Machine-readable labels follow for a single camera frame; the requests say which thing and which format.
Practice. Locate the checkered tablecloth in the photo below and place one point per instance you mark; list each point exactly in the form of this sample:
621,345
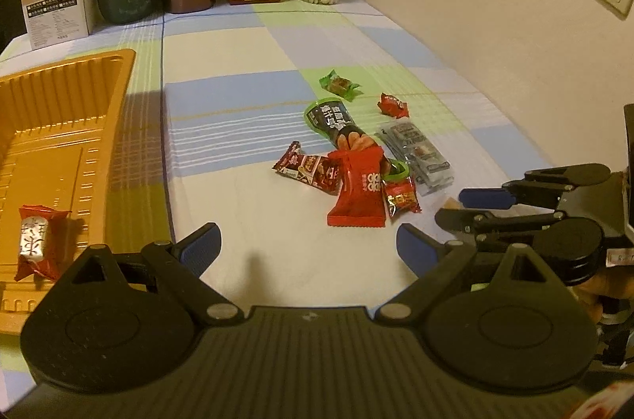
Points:
237,52

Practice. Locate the red candy with silver label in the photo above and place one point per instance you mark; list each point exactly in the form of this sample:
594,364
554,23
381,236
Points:
39,245

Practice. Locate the large red snack packet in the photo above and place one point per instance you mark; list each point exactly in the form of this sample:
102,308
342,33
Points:
356,194

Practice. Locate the gold plastic tray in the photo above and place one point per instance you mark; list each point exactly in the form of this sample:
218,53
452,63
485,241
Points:
49,142

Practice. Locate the brown and red snack packet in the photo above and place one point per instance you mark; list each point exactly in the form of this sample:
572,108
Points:
302,166

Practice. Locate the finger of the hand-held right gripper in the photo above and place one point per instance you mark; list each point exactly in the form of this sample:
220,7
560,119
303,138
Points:
483,198
455,219

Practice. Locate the person's right hand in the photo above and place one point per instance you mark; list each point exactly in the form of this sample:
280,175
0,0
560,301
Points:
592,295

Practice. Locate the green wrapped candy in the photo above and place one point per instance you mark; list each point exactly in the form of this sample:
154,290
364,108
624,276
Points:
339,85

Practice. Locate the small shiny red packet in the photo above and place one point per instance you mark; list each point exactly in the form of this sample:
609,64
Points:
401,197

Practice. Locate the grey snack packet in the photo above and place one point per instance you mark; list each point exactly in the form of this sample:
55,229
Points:
416,151

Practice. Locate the small tan wrapper scrap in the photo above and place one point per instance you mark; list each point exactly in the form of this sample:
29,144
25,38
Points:
451,204

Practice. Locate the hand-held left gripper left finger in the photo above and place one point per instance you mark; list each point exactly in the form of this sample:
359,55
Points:
200,246

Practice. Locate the black and green snack packet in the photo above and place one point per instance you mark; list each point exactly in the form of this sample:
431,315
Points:
332,122

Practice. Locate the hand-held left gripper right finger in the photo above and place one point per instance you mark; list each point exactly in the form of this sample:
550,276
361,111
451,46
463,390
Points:
413,246

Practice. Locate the small red wrapped candy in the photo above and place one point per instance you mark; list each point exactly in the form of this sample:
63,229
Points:
393,105

